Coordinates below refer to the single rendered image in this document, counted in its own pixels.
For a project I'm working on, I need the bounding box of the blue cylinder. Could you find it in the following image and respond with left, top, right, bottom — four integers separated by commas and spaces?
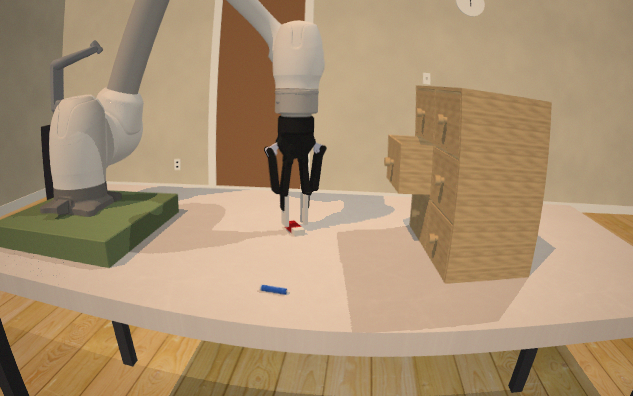
260, 285, 288, 295

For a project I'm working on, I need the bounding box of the small wooden chest of drawers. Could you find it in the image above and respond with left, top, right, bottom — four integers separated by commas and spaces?
409, 85, 552, 284

